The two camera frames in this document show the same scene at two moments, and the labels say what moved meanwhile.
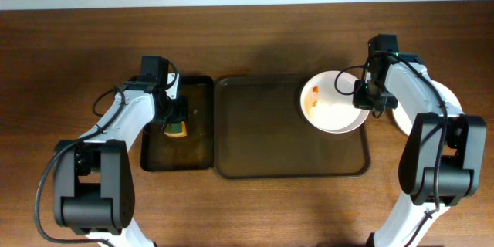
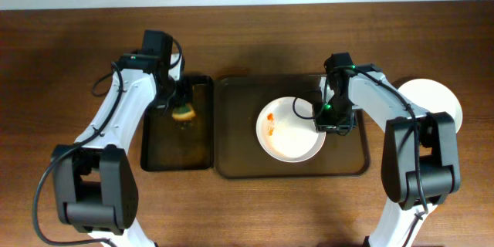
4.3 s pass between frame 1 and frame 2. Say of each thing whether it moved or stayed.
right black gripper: moved
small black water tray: stayed
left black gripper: moved
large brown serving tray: stayed
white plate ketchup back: moved
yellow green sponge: moved
